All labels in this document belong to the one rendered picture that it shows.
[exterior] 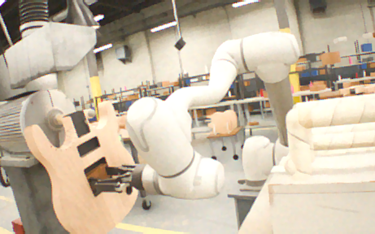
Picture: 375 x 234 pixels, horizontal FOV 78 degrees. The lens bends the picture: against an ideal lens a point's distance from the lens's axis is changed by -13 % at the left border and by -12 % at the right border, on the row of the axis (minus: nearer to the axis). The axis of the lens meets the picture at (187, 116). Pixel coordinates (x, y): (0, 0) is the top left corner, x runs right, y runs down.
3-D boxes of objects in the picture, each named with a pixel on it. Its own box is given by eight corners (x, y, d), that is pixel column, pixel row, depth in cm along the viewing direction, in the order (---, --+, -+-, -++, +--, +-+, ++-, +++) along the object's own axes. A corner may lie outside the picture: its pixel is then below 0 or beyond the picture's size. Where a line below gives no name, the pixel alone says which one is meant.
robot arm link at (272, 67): (279, 156, 144) (319, 153, 133) (276, 179, 133) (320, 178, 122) (242, 30, 101) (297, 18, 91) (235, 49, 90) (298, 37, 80)
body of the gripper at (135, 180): (146, 197, 68) (120, 196, 73) (162, 181, 76) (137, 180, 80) (137, 173, 67) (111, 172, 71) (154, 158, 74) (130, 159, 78)
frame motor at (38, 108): (-6, 160, 105) (-17, 105, 103) (41, 146, 129) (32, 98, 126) (36, 161, 85) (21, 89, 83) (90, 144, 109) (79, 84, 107)
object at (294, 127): (290, 181, 39) (284, 122, 38) (293, 174, 41) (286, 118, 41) (311, 180, 37) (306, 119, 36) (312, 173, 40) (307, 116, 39)
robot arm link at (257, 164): (248, 171, 150) (243, 134, 149) (279, 170, 142) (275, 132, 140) (241, 181, 136) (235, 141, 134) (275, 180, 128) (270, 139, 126)
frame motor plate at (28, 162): (-6, 165, 108) (-8, 158, 108) (36, 153, 129) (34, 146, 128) (28, 167, 91) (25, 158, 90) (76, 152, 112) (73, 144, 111)
